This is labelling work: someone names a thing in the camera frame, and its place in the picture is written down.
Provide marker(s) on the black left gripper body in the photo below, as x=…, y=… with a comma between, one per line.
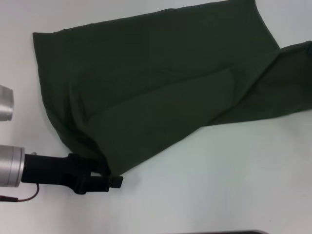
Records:
x=56, y=170

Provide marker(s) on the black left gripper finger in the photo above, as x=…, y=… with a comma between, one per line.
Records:
x=101, y=167
x=102, y=184

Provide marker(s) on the dark green FREE! t-shirt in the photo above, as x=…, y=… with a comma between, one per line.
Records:
x=158, y=73

